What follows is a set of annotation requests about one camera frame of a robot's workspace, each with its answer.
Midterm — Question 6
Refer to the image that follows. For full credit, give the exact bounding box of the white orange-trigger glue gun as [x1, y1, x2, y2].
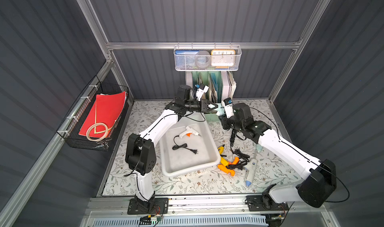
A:
[179, 126, 201, 139]

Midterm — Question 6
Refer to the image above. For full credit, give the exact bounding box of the orange glue gun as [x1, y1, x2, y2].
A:
[218, 157, 240, 177]

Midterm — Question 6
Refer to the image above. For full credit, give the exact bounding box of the yellow glue gun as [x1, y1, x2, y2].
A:
[218, 145, 229, 167]

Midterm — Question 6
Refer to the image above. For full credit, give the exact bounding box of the mint green glue gun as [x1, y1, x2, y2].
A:
[215, 103, 226, 116]

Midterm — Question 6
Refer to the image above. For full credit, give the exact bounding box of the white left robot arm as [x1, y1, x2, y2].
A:
[125, 85, 219, 204]

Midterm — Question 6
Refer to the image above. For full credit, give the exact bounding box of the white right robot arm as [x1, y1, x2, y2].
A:
[219, 98, 337, 208]

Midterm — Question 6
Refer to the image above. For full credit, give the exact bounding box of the white plastic storage box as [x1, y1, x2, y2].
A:
[159, 112, 221, 177]

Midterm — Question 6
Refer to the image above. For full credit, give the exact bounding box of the blue box in basket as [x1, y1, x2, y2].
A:
[174, 50, 199, 71]

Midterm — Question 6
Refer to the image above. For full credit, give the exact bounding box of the white blue-tip glue gun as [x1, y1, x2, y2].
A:
[245, 158, 258, 187]

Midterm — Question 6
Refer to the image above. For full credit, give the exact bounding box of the green desktop file organizer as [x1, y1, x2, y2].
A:
[186, 71, 236, 122]

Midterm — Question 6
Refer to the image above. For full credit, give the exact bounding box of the grey tape roll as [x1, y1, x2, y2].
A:
[195, 50, 211, 69]

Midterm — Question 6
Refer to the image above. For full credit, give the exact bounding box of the yellow white alarm clock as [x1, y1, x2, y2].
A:
[211, 49, 236, 67]

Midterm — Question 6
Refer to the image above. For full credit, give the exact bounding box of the red folder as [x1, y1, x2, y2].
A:
[79, 91, 127, 141]

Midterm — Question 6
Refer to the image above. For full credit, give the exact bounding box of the coiled beige tube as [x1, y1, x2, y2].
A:
[85, 122, 111, 142]

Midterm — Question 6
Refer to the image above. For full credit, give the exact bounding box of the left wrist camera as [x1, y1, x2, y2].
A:
[195, 84, 209, 101]

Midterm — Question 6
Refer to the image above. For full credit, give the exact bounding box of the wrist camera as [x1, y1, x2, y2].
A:
[195, 84, 209, 101]
[222, 98, 234, 118]

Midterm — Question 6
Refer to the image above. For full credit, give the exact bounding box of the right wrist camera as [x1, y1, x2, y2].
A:
[222, 98, 234, 118]

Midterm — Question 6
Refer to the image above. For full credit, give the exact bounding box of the white wire mesh basket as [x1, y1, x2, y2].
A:
[174, 44, 242, 72]

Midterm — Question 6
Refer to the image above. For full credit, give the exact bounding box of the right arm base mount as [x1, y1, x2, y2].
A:
[245, 195, 289, 212]

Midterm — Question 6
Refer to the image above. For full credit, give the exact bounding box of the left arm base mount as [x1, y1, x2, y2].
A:
[127, 197, 169, 215]

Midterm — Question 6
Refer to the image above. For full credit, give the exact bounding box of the black wire wall basket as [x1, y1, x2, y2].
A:
[57, 77, 130, 151]

